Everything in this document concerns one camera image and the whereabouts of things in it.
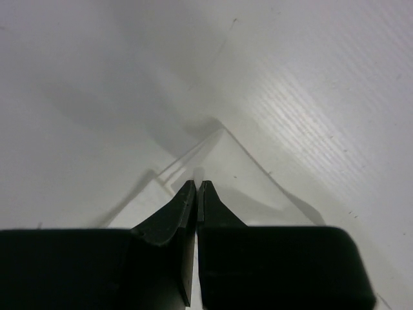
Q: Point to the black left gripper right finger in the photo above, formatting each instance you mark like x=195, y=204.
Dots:
x=215, y=223

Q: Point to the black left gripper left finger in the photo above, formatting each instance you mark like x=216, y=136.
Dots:
x=162, y=253

